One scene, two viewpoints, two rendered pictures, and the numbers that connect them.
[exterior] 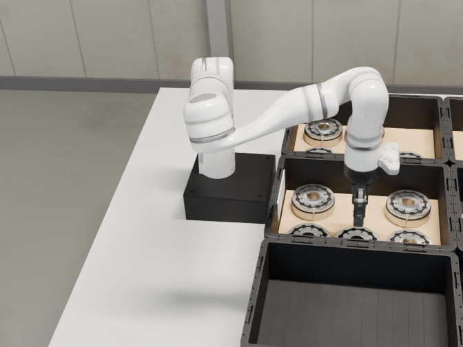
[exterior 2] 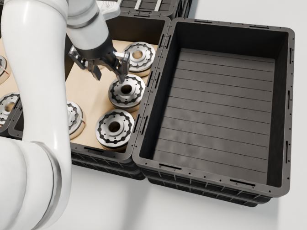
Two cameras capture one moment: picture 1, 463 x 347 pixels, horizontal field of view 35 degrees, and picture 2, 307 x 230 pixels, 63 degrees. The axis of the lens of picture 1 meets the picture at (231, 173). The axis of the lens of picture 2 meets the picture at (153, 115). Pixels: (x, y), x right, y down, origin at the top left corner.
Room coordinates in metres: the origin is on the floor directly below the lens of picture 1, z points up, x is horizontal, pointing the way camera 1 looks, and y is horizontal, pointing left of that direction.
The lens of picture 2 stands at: (1.02, 0.07, 1.42)
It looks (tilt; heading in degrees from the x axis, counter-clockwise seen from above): 64 degrees down; 285
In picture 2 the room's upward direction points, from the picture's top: 16 degrees counter-clockwise
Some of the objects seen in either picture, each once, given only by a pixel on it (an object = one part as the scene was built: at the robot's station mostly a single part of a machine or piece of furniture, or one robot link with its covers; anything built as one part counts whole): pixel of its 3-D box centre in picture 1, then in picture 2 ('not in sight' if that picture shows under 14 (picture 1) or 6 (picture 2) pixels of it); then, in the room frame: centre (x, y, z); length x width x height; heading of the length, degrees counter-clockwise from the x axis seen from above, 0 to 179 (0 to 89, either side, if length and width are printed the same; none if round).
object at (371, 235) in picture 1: (357, 242); (126, 90); (1.17, -0.27, 0.86); 0.10 x 0.10 x 0.01
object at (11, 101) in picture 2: not in sight; (10, 107); (1.49, -0.23, 0.86); 0.05 x 0.05 x 0.01
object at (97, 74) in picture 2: not in sight; (97, 73); (1.23, -0.28, 0.92); 0.02 x 0.01 x 0.04; 78
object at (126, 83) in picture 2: (357, 239); (126, 89); (1.17, -0.27, 0.86); 0.05 x 0.05 x 0.01
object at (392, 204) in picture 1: (408, 204); not in sight; (1.29, -0.41, 0.86); 0.10 x 0.10 x 0.01
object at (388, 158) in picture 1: (372, 149); (87, 15); (1.20, -0.29, 1.09); 0.11 x 0.09 x 0.06; 78
